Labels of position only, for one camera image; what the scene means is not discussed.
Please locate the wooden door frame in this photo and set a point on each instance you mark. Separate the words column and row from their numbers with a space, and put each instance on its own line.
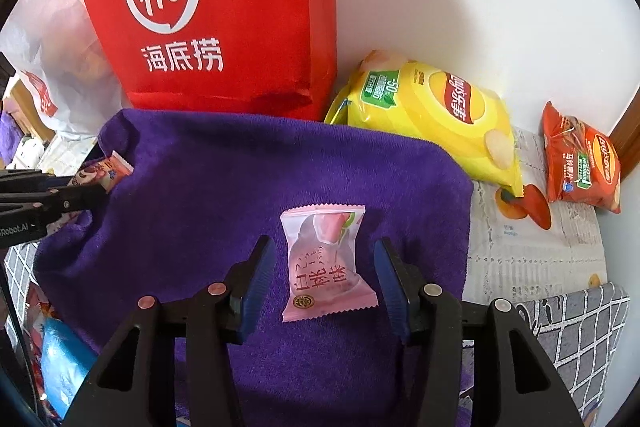
column 629, row 137

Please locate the white red patterned snack packet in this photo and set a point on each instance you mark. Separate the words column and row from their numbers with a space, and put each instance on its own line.
column 107, row 169

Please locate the blue tissue pack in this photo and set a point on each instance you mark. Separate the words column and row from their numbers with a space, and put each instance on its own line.
column 62, row 362

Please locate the purple towel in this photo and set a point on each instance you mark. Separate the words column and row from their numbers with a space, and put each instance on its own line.
column 200, row 182

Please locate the yellow chips bag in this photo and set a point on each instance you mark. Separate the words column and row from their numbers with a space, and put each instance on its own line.
column 425, row 107

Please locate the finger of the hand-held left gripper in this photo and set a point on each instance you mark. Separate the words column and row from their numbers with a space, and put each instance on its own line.
column 75, row 202
column 30, row 181

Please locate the pink candy packet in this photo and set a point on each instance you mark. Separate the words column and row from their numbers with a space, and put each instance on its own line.
column 325, row 267

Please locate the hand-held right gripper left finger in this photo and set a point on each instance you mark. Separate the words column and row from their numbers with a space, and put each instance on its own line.
column 257, row 287

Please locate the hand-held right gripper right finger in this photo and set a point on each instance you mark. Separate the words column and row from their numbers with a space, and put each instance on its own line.
column 392, row 287

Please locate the grey checked bedsheet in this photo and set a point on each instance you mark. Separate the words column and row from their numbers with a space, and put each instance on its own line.
column 575, row 332

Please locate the red paper bag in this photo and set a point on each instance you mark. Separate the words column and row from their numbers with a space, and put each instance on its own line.
column 225, row 7

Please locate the white plastic bag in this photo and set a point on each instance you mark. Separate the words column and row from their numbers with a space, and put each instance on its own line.
column 55, row 37

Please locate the white plush toy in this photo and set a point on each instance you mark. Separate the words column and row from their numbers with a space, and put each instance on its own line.
column 27, row 154

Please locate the orange chips bag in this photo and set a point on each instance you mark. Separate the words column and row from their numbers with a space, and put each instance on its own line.
column 585, row 162

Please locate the printed newspaper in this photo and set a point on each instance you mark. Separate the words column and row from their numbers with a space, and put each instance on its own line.
column 525, row 257

